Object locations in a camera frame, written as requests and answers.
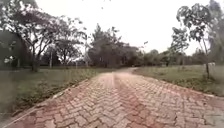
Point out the tall leafy tree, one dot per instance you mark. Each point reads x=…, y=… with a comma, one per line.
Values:
x=218, y=33

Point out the medium spreading tree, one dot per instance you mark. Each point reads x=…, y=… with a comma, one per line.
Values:
x=65, y=50

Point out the dense clump of trees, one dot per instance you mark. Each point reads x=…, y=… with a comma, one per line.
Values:
x=106, y=50

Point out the red brick path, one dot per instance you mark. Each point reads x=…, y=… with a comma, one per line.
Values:
x=130, y=103

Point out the grass field with leaf litter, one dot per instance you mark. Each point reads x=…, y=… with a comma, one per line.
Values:
x=33, y=83

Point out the dark building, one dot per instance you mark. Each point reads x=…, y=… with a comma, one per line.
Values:
x=11, y=50

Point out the slender young tree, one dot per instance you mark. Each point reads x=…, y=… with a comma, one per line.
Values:
x=207, y=65

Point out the pale stone kerb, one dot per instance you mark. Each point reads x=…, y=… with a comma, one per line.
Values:
x=186, y=89
x=43, y=105

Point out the large spreading tree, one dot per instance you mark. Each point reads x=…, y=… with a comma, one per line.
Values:
x=34, y=63

